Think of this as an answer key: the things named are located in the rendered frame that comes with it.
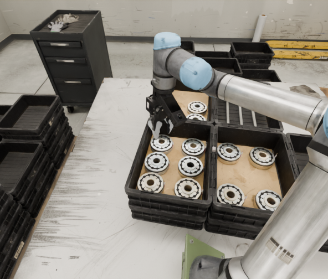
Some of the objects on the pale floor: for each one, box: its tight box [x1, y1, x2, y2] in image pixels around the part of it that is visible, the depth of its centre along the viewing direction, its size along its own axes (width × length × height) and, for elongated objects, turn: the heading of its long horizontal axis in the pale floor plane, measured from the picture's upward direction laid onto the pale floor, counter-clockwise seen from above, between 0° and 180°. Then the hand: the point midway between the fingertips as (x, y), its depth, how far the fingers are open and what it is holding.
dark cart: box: [29, 9, 113, 113], centre depth 234 cm, size 60×45×90 cm
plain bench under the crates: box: [13, 78, 328, 279], centre depth 136 cm, size 160×160×70 cm
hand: (163, 134), depth 83 cm, fingers open, 5 cm apart
